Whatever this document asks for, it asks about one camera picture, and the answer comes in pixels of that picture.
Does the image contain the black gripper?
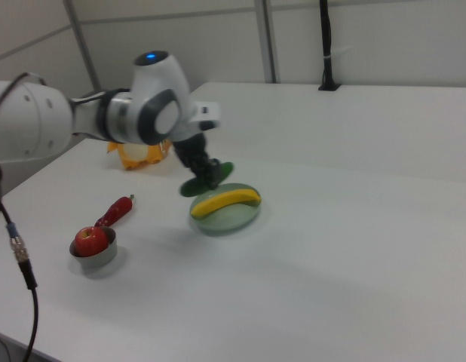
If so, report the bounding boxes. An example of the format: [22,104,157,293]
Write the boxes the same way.
[173,132,222,190]

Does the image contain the green cucumber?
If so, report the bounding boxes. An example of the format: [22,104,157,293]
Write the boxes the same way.
[179,161,235,198]

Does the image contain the small grey bowl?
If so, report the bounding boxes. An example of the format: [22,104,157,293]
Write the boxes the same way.
[69,225,118,270]

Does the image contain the yellow banana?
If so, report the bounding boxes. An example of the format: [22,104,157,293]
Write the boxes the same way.
[190,189,262,219]

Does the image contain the pale green plate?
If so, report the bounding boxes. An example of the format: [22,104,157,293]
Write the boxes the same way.
[189,181,264,237]

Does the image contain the orange plush toy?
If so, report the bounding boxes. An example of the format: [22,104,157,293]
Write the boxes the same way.
[106,138,173,172]

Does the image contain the red chili pepper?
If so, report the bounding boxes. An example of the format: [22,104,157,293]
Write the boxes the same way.
[94,193,136,229]

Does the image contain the red apple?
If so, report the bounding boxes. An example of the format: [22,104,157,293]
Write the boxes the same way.
[74,225,109,257]

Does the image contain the black camera stand pole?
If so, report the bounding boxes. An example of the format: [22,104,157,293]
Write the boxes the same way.
[317,0,344,93]

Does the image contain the black cable with metal connector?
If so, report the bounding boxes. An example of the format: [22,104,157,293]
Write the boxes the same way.
[0,153,41,362]

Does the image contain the dark gripper cable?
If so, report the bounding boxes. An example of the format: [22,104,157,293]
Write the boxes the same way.
[0,71,46,115]

